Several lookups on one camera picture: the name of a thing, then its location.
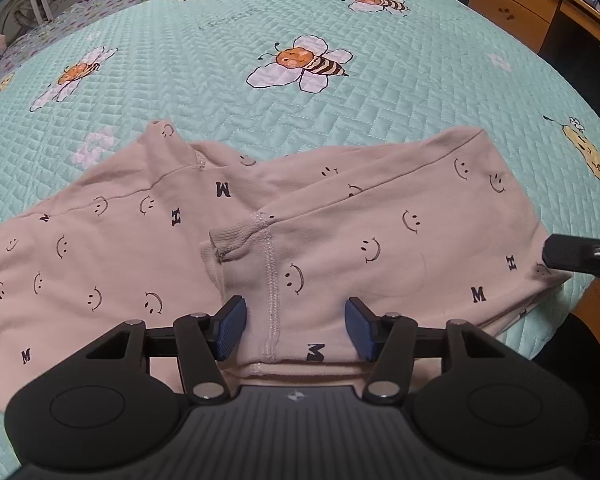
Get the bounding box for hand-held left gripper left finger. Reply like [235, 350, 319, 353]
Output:
[85, 296, 248, 403]

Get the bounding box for wooden desk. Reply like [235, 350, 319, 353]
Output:
[467, 0, 600, 126]

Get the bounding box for beige smiley print pants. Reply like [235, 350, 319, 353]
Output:
[0, 120, 573, 411]

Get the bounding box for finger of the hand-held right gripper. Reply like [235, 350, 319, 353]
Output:
[542, 234, 600, 281]

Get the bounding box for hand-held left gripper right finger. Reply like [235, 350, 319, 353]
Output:
[344, 297, 501, 403]

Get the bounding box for mint quilted bee blanket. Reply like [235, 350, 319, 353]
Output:
[0, 0, 600, 480]

